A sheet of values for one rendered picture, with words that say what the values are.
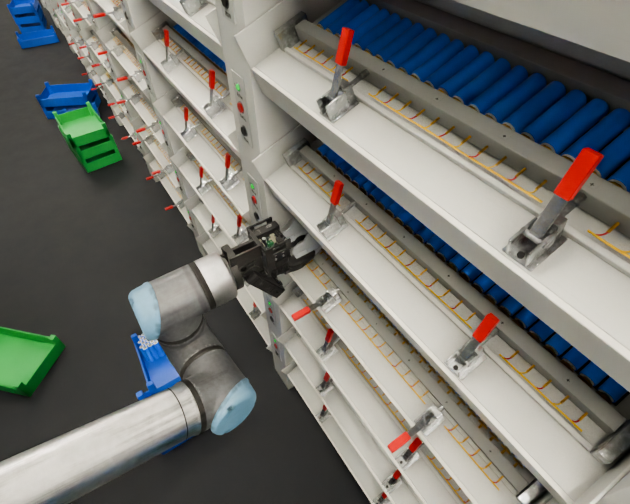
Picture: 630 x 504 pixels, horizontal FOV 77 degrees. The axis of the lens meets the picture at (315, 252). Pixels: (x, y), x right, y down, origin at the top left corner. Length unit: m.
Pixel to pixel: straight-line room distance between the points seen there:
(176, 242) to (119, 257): 0.25
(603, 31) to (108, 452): 0.66
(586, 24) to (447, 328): 0.35
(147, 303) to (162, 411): 0.16
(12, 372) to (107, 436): 1.21
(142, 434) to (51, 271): 1.51
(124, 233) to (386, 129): 1.78
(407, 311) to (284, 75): 0.35
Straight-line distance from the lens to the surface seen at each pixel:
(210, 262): 0.70
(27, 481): 0.65
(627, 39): 0.28
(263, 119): 0.67
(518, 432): 0.51
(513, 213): 0.38
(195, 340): 0.76
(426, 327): 0.53
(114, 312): 1.81
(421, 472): 0.87
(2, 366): 1.88
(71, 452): 0.66
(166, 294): 0.68
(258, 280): 0.75
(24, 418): 1.73
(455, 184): 0.40
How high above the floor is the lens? 1.35
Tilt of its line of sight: 48 degrees down
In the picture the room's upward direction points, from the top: straight up
